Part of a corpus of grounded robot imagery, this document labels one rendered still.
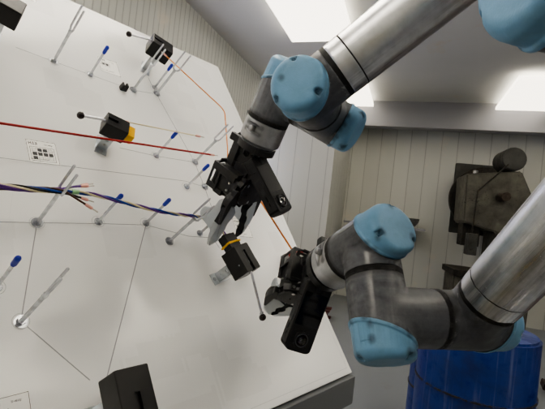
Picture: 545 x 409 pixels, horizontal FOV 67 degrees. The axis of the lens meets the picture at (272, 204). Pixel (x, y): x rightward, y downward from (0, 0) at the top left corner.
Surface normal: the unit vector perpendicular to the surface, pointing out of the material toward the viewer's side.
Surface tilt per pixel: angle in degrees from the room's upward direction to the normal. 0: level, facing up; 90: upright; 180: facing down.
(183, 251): 53
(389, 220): 60
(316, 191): 90
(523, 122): 90
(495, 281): 105
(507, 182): 90
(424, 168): 90
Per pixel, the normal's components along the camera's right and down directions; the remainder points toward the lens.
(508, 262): -0.89, 0.13
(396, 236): 0.44, -0.46
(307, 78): -0.35, -0.05
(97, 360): 0.67, -0.54
